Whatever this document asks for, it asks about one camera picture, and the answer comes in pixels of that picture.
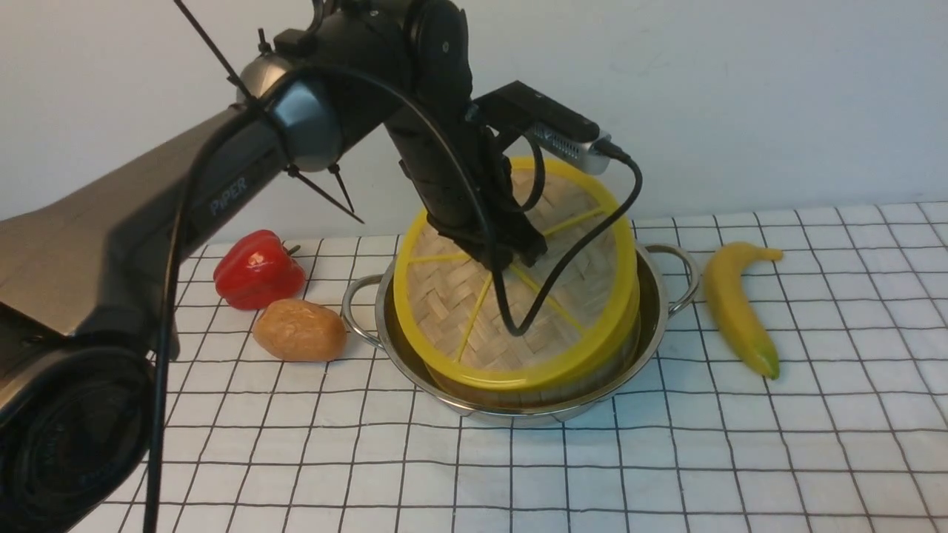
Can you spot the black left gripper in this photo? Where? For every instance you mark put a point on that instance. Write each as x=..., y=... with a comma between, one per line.
x=449, y=208

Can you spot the yellow bamboo steamer lid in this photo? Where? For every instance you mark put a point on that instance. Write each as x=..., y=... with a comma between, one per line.
x=446, y=306

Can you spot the yellow bamboo steamer basket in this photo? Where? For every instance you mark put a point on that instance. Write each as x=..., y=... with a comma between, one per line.
x=573, y=387

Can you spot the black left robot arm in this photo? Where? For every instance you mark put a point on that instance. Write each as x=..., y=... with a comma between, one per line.
x=89, y=283

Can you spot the stainless steel pot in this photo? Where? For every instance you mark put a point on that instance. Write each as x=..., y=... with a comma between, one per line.
x=654, y=313

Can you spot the red bell pepper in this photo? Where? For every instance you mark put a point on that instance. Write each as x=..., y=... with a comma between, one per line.
x=257, y=271

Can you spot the brown potato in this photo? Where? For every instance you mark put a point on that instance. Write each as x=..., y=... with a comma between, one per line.
x=300, y=331

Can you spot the yellow banana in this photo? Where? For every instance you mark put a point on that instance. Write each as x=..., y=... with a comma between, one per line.
x=731, y=309

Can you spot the white checkered tablecloth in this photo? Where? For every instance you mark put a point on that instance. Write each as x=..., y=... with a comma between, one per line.
x=850, y=438

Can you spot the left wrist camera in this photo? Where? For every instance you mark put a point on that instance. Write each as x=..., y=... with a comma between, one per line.
x=518, y=111

